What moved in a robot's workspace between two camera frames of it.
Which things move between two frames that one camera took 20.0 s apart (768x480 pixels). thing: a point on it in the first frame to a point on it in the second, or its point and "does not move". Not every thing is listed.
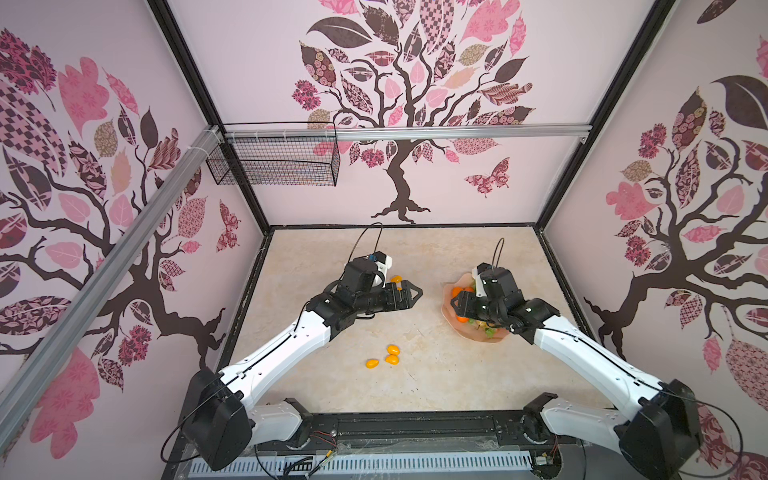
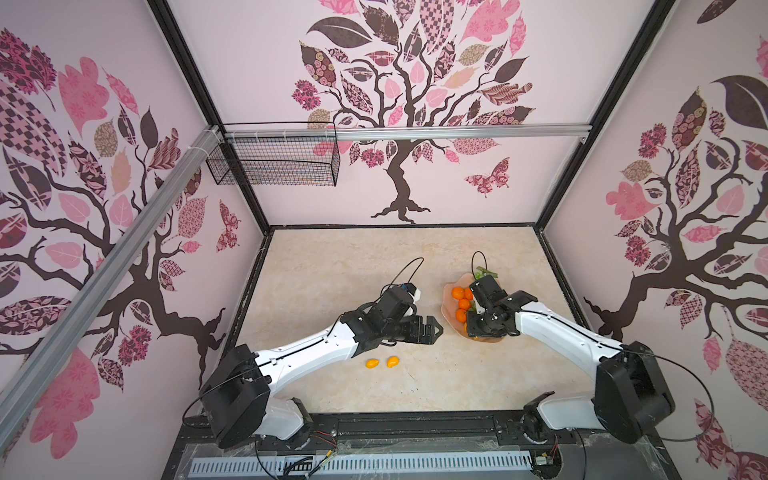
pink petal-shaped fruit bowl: [467, 331] does not move
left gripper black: [393, 303] to [428, 337]
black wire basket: [279, 161] does not move
